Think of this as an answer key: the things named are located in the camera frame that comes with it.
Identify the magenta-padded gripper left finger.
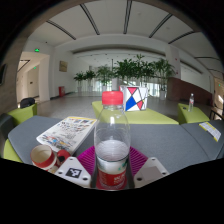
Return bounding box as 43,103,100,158
54,145,98,189

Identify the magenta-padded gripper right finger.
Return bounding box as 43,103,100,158
128,146,170,189

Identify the clear red-capped water bottle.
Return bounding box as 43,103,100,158
93,90,132,191

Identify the small clear water bottle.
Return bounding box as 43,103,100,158
188,92,195,113

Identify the red and white cup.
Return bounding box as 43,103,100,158
30,144,72,174

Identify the colourful printed magazine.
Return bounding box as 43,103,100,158
35,115,98,155

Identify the large lime green ottoman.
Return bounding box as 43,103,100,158
91,100,180,125

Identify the lime green seat cushion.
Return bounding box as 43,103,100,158
2,138,24,164

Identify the small lime green ottoman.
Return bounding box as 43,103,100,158
177,102,211,125

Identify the yellow and white leaflet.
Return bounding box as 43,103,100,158
198,121,222,143

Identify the white red blue cube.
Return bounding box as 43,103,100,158
119,85,149,112

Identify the red fire cabinet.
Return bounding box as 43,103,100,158
58,85,66,98

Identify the black ottoman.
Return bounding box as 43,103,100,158
0,113,16,141

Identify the black chair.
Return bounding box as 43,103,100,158
19,97,36,109

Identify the group of potted plants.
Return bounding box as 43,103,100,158
73,54,176,101

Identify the framed wall picture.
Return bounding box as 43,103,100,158
58,60,68,73

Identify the black wall monitor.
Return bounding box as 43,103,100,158
0,63,8,86

